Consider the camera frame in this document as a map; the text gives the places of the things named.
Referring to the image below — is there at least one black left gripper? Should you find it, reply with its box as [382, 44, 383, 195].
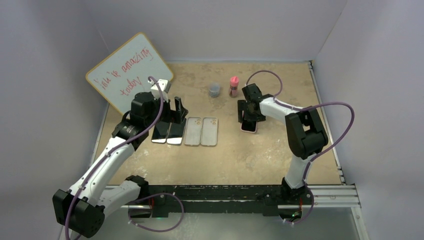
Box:
[145, 93, 187, 128]

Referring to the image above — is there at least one phone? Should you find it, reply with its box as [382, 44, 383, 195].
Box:
[240, 112, 257, 134]
[166, 119, 187, 146]
[151, 121, 171, 144]

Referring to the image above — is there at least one white phone case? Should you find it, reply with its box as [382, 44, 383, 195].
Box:
[183, 116, 202, 146]

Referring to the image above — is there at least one beige phone case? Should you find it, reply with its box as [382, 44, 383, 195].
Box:
[200, 117, 219, 147]

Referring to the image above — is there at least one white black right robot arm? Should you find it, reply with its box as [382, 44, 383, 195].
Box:
[237, 83, 329, 204]

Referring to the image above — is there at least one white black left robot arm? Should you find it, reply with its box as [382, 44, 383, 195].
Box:
[52, 92, 188, 240]

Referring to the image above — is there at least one pink capped marker jar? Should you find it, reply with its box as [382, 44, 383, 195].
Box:
[229, 76, 239, 98]

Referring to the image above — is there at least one clear plastic cup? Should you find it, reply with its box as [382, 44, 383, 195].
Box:
[208, 82, 221, 98]

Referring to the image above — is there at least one yellow framed whiteboard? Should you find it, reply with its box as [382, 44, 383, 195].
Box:
[85, 32, 174, 114]

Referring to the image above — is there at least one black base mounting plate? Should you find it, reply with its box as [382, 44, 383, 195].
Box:
[140, 184, 313, 219]

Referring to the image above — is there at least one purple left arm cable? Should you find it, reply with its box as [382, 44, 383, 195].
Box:
[63, 76, 166, 240]

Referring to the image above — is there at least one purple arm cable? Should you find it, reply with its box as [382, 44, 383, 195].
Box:
[63, 76, 166, 240]
[245, 70, 356, 186]

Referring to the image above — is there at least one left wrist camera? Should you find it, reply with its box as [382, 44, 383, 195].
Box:
[150, 79, 172, 101]

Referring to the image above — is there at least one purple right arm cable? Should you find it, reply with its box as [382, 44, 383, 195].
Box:
[245, 70, 356, 186]

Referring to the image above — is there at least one aluminium table edge rail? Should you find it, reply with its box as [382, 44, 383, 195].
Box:
[307, 60, 347, 185]

